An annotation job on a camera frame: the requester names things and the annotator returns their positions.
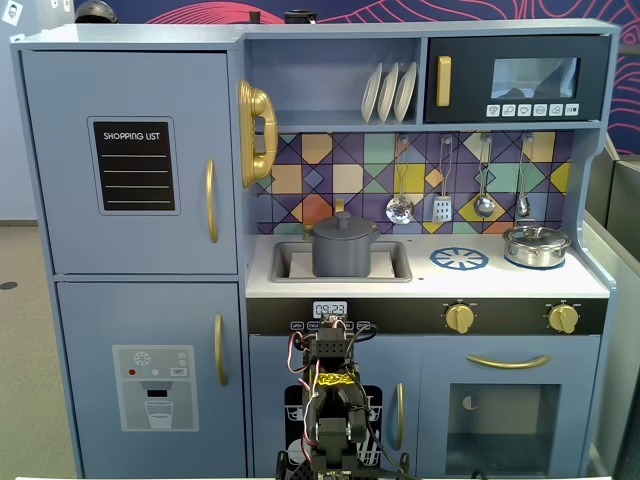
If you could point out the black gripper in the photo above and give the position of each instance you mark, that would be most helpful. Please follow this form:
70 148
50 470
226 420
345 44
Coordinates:
332 322

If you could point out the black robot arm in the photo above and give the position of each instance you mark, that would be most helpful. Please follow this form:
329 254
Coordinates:
330 435

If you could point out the stainless steel pot lid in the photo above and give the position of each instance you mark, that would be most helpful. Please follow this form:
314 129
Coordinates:
535 234

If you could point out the digital clock display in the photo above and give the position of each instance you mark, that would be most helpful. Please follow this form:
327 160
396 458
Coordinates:
330 309

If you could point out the blue dishwasher door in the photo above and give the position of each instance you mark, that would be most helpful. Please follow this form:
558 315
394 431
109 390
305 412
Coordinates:
270 365

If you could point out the black dishwasher dishes sticker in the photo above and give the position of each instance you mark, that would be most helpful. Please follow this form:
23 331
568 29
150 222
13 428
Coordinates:
292 400

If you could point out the gray plastic pot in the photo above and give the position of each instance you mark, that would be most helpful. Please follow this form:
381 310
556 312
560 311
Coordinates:
340 255

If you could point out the gray toy sink basin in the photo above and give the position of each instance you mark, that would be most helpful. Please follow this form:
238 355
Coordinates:
395 260

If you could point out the blue oven door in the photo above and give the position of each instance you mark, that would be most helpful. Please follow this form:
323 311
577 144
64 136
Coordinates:
435 365

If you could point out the gold stove knob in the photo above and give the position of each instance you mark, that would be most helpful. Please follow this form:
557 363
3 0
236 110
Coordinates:
564 318
460 318

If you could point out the gold toy faucet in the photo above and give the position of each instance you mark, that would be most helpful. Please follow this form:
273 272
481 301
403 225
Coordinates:
339 204

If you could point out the metal skimmer spoon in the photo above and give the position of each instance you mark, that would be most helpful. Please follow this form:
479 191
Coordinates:
400 210

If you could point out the metal slotted spatula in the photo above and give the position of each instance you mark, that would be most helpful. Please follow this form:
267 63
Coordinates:
443 209

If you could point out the black control panel strip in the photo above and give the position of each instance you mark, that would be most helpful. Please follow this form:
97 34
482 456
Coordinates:
510 317

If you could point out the blue toy kitchen unit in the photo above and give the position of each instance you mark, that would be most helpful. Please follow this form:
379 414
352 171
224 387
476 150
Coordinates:
150 300

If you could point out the metal ladle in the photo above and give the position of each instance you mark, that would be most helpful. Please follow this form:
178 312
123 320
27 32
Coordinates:
483 205

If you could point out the gold toy telephone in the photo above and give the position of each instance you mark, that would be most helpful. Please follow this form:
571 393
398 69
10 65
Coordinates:
257 130

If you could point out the small metal spoon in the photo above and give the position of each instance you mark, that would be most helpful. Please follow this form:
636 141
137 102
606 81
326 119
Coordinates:
523 206

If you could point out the blue fridge door with dispenser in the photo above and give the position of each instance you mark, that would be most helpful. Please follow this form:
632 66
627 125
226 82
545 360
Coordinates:
90 320

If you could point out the white toy plate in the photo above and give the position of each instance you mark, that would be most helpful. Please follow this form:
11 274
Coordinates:
387 95
371 95
405 92

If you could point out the black shopping list board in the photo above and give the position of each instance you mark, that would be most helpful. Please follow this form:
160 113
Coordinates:
134 165

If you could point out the gray desk divider panel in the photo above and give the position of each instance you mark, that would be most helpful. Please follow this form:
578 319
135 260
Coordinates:
615 300

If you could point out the black toy microwave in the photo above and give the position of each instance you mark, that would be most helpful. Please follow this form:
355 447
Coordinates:
470 80

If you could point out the black cup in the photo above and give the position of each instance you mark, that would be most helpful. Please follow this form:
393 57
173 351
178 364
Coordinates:
299 16

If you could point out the black floor disc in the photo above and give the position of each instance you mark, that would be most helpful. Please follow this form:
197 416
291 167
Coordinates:
8 285

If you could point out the blue fridge door with list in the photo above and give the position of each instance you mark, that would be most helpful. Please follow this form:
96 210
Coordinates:
60 150

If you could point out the black helmet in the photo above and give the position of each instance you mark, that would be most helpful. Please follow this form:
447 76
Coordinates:
95 12

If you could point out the portrait photo print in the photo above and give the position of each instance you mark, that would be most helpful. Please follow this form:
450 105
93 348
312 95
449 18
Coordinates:
13 13

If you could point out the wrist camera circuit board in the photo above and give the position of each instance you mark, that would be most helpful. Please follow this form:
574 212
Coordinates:
332 321

